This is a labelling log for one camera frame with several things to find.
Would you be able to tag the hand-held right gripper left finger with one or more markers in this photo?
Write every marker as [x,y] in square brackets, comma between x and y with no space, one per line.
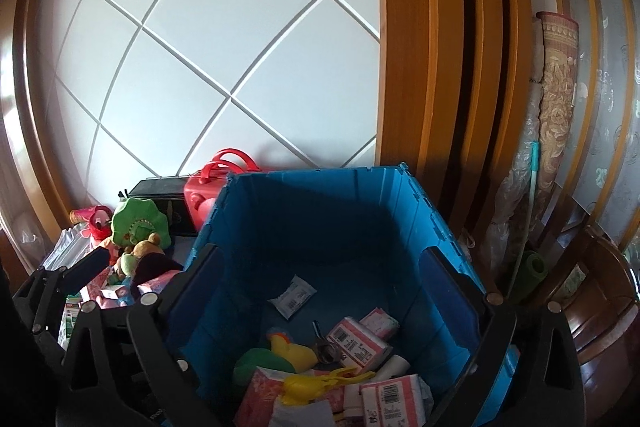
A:
[200,277]

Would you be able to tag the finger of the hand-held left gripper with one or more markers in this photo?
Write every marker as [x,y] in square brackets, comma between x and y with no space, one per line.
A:
[35,302]
[87,269]

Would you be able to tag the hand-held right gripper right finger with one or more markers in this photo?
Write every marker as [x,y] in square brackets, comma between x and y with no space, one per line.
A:
[450,277]

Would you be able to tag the white blue wet wipe packet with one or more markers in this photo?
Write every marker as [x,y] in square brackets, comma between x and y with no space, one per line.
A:
[292,297]

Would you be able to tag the blue plastic storage bin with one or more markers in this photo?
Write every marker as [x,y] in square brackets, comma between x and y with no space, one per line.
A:
[325,227]

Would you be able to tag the silver striped plastic bags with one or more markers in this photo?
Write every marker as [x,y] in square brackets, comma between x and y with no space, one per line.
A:
[65,247]

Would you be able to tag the white red small box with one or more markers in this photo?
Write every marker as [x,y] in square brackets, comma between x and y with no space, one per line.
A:
[115,292]

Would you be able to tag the green white carton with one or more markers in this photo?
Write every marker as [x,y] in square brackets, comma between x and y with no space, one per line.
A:
[70,322]

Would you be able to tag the small green plush toy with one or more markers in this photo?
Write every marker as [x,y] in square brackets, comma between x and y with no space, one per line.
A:
[127,264]

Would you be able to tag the dark purple plush toy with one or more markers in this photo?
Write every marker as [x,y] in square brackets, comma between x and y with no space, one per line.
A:
[155,267]

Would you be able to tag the red plush toy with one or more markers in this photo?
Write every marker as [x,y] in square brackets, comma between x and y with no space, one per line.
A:
[100,219]

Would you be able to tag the pink can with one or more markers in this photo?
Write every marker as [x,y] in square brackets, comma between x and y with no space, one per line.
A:
[80,214]

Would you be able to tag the brown plush bear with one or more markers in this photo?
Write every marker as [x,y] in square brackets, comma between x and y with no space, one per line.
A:
[145,247]

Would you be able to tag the red plastic basket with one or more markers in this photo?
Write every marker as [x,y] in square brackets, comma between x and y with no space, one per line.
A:
[200,199]

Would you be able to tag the green rolled mat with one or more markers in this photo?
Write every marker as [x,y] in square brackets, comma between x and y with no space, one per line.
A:
[530,274]

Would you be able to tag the small pink tissue packet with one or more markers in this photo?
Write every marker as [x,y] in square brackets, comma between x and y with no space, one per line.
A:
[380,323]

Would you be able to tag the black box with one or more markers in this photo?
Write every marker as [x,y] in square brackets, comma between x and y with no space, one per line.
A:
[160,194]

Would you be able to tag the green soft toy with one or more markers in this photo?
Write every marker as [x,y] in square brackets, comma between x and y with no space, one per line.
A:
[255,362]

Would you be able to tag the white tube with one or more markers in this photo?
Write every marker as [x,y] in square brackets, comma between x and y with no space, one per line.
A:
[392,367]

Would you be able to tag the clear plastic roll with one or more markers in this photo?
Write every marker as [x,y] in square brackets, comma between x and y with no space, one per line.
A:
[515,187]

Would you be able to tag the yellow duck toy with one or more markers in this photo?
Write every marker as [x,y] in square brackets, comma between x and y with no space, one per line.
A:
[295,352]

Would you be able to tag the pink white tissue packet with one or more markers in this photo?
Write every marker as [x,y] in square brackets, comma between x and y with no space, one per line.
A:
[395,399]

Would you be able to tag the pink floral tissue packet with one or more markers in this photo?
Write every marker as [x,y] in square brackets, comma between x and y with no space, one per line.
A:
[265,397]

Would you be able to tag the small grey scissors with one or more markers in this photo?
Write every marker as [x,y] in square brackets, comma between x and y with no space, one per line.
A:
[327,349]

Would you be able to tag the yellow plastic clip toy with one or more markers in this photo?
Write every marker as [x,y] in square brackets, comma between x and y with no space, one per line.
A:
[300,389]

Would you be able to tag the rolled floral mat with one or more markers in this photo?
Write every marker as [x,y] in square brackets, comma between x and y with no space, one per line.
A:
[557,107]

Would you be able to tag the frosted glass door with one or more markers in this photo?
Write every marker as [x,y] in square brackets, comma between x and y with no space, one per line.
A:
[610,107]

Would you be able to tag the wooden panel frame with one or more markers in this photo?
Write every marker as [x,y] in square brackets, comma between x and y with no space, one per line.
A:
[22,107]

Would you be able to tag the wooden door frame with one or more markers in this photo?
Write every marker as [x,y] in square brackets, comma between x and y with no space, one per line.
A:
[425,57]

